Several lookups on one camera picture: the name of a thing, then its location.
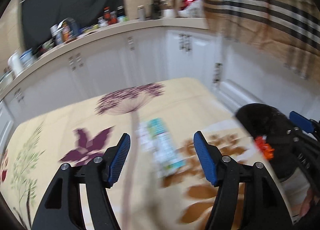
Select chrome sink faucet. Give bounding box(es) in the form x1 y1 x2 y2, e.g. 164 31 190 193
57 17 80 43

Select clear plastic container stack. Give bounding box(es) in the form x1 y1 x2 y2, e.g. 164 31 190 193
20 49 36 68

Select plaid beige curtain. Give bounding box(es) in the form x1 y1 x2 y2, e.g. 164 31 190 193
203 0 319 82

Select orange soap bottle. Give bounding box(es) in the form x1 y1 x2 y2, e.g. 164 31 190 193
62 21 72 42

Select white electric kettle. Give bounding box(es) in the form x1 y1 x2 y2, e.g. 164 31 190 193
8 51 24 77

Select white teal tube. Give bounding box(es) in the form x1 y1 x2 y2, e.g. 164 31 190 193
136 118 186 177

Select white spray bottle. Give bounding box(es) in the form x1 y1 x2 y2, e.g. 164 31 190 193
50 24 63 45

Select floral beige tablecloth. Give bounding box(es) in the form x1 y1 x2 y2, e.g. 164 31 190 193
1 78 293 229

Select orange plastic bag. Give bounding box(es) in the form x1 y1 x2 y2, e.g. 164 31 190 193
254 135 274 161

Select white kitchen cabinets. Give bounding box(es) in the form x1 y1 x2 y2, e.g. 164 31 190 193
0 26 223 146

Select black trash bin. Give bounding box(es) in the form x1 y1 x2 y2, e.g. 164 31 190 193
235 103 291 182

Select steel thermos bottle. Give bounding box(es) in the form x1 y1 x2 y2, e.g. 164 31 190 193
137 5 146 21

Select black window cloth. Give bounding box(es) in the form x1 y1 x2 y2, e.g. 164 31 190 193
20 0 126 51

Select dark sauce bottle red cap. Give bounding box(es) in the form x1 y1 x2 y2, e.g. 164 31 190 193
103 6 111 25

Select red white rice cooker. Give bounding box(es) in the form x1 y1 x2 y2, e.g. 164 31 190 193
178 0 204 18

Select black coffee machine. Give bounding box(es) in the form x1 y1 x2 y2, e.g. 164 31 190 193
150 0 161 19

